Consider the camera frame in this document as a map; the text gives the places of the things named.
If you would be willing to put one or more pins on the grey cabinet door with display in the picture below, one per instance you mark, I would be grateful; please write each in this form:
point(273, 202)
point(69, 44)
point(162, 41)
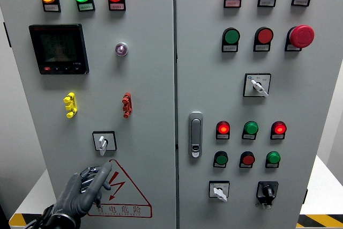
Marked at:
point(150, 92)

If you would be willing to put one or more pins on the large red stop button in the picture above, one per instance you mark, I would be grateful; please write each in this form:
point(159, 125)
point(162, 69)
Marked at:
point(301, 36)

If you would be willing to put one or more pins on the silver door lock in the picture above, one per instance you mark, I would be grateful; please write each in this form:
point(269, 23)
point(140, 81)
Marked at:
point(195, 132)

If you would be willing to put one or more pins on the black cabinet hinge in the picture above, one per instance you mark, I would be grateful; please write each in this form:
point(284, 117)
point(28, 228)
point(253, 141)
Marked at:
point(305, 196)
point(7, 34)

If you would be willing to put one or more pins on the small label plate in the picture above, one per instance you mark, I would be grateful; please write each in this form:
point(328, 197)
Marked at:
point(245, 165)
point(276, 136)
point(232, 3)
point(300, 2)
point(261, 47)
point(292, 47)
point(248, 136)
point(222, 136)
point(85, 7)
point(219, 165)
point(229, 48)
point(271, 165)
point(117, 6)
point(51, 7)
point(266, 3)

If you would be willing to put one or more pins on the small green push button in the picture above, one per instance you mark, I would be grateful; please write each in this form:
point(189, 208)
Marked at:
point(221, 159)

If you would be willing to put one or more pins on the large green push button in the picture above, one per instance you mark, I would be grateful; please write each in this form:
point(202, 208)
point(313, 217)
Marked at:
point(231, 36)

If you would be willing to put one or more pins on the grey cabinet door with lock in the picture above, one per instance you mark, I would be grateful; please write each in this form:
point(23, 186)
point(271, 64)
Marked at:
point(214, 92)

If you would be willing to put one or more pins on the small red lit lamp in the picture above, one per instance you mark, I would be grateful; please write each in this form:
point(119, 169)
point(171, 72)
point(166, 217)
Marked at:
point(223, 128)
point(279, 128)

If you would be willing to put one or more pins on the white round lamp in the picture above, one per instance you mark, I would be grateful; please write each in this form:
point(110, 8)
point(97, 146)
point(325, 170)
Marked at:
point(121, 49)

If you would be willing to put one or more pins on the black yellow striped tape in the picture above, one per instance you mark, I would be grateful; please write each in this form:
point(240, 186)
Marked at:
point(18, 220)
point(321, 220)

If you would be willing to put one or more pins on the large red push button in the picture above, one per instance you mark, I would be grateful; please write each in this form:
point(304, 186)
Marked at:
point(264, 35)

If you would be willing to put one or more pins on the black display meter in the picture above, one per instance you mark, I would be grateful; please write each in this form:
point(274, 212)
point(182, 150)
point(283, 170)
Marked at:
point(59, 49)

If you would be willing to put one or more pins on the small green domed lamp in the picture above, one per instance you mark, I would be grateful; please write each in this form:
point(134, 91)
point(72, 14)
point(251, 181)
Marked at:
point(251, 127)
point(273, 157)

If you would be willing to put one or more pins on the small red push button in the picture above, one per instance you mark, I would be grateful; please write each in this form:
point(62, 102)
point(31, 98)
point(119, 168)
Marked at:
point(247, 159)

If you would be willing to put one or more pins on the red warning triangle sticker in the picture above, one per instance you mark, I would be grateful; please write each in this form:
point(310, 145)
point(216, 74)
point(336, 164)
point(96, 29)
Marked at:
point(118, 184)

